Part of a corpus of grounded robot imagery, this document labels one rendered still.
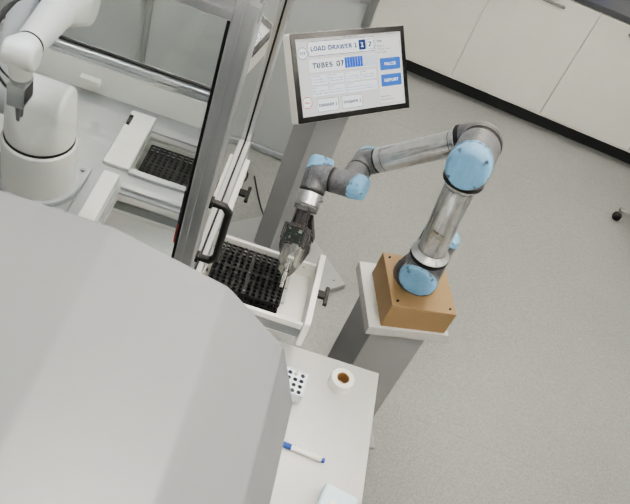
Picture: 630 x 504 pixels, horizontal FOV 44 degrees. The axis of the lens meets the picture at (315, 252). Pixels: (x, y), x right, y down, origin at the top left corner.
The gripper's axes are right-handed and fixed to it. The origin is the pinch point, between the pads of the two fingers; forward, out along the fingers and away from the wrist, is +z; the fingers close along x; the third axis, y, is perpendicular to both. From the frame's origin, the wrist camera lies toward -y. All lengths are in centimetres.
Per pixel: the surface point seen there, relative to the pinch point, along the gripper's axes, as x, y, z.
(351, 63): -13, -49, -79
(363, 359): 25, -45, 21
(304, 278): 3.0, -13.9, 0.4
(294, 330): 8.5, 3.5, 15.5
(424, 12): -23, -235, -175
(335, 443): 30, 7, 41
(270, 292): -1.8, 3.5, 7.3
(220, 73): 3, 105, -28
